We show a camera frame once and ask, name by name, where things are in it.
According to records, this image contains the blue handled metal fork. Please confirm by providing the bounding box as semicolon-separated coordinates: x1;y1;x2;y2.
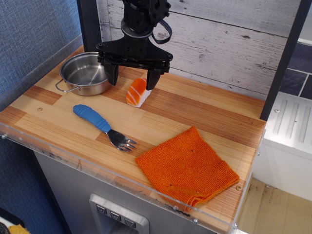
73;104;136;152

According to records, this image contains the grey cabinet with button panel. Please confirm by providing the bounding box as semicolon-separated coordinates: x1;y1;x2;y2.
33;150;232;234

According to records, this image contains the white grooved side unit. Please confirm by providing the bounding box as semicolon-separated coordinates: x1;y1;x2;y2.
253;92;312;200

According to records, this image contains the orange knitted cloth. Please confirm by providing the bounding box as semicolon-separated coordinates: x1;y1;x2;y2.
135;127;239;213

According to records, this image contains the dark metal frame post right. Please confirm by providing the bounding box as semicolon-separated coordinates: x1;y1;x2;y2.
260;0;312;121

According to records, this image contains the small stainless steel pot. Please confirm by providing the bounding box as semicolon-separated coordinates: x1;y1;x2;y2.
56;52;112;96

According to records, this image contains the clear acrylic table guard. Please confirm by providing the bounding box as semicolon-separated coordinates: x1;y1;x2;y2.
0;123;266;234

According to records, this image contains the dark metal frame post left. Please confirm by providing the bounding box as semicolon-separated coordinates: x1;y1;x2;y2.
77;0;101;52

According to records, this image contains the dark metal frame post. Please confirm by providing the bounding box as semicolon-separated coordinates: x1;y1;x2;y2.
77;0;101;52
260;0;312;121

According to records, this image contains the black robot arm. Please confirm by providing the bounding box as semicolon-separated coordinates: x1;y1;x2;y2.
96;0;173;91

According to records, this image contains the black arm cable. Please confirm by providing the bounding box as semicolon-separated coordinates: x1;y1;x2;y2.
151;19;173;45

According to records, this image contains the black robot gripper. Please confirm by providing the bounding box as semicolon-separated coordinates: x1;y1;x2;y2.
96;23;173;90

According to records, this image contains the salmon nigiri sushi toy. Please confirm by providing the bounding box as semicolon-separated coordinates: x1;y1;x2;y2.
126;78;152;108

